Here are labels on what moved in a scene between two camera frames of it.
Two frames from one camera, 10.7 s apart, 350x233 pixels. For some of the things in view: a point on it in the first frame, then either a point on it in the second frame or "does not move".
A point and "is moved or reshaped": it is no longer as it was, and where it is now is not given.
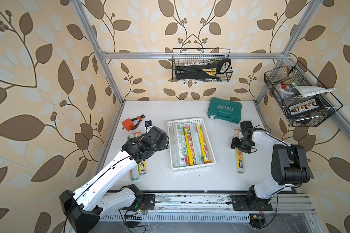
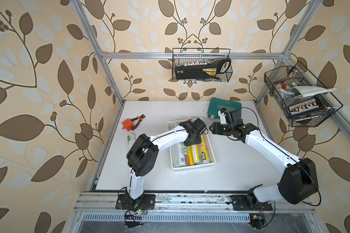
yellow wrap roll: [189, 145] does not move
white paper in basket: [304, 91] does not move
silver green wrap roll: [181, 146] does not move
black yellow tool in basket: [201, 70] does not move
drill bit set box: [306, 107] does not move
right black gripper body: [244, 145] to [225, 129]
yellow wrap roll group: [142, 164] is moved or reshaped
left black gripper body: [163, 147] to [199, 141]
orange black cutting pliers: [140, 118] does not move
